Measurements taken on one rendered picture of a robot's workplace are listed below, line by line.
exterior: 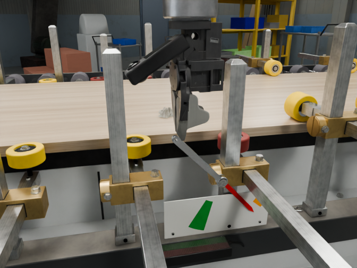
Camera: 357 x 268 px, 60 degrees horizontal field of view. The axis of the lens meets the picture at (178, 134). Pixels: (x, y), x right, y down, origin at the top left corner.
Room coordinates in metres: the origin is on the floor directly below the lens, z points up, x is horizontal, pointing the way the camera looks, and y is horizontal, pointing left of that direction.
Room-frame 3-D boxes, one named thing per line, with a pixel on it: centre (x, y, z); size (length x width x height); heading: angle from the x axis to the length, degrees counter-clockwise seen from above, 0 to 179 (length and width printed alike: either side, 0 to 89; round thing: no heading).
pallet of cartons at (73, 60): (4.95, 1.96, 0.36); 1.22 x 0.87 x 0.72; 42
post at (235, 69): (0.65, -0.12, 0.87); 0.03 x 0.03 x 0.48; 12
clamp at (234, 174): (0.66, -0.14, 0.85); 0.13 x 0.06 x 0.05; 102
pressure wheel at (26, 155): (0.65, 0.35, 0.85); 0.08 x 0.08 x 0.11
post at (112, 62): (0.60, 0.13, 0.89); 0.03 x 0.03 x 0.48; 12
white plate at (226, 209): (0.62, -0.09, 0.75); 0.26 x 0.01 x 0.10; 102
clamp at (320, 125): (0.71, -0.38, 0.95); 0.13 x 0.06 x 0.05; 102
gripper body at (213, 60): (0.55, -0.03, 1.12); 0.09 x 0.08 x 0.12; 102
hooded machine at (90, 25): (6.85, 1.80, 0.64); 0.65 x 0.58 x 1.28; 37
